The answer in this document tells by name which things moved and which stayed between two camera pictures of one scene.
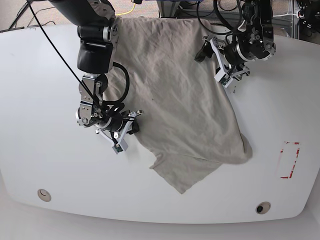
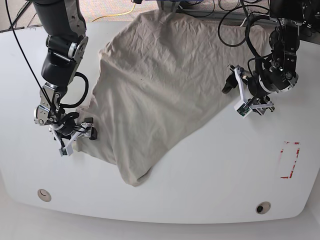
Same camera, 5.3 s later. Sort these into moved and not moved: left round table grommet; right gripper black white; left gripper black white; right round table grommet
Moved: left gripper black white; right gripper black white
Not moved: left round table grommet; right round table grommet
